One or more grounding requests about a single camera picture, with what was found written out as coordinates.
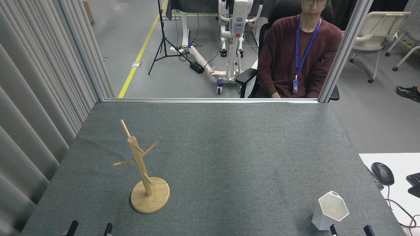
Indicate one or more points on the wooden cup rack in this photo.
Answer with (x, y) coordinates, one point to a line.
(151, 197)

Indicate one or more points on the dark desk cover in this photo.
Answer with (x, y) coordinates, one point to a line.
(193, 6)

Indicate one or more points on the black shoe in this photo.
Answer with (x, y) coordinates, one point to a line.
(408, 93)

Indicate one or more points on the black tripod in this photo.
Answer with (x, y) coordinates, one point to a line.
(161, 19)

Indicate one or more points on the grey felt table cover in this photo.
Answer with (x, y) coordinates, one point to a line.
(246, 157)

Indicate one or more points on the white hexagonal cup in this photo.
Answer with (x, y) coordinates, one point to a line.
(331, 208)

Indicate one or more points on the grey curtain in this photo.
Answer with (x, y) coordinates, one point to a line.
(26, 98)

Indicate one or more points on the white chair with armrests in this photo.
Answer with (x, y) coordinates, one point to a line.
(377, 31)

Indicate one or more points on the white chair on castors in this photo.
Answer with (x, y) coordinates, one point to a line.
(410, 32)

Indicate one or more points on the black power strip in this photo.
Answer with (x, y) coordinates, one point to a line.
(197, 67)

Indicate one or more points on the silver floor socket plate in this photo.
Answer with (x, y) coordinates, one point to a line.
(136, 64)

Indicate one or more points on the black computer mouse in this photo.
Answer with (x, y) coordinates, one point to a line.
(383, 173)

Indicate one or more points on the black office chair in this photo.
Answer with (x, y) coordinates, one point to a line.
(246, 76)

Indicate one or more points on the cardboard box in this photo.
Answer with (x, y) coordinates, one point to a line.
(88, 12)

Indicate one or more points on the white desk frame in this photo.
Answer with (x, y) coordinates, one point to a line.
(185, 29)

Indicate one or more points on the person's right hand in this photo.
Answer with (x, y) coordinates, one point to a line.
(276, 95)

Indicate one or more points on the blue id badge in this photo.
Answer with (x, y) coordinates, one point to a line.
(295, 86)

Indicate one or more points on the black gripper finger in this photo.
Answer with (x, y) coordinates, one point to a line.
(369, 231)
(108, 230)
(333, 230)
(73, 228)

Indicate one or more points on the white stand on wheels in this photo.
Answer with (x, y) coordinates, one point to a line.
(237, 19)

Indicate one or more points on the person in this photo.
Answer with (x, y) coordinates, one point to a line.
(282, 52)

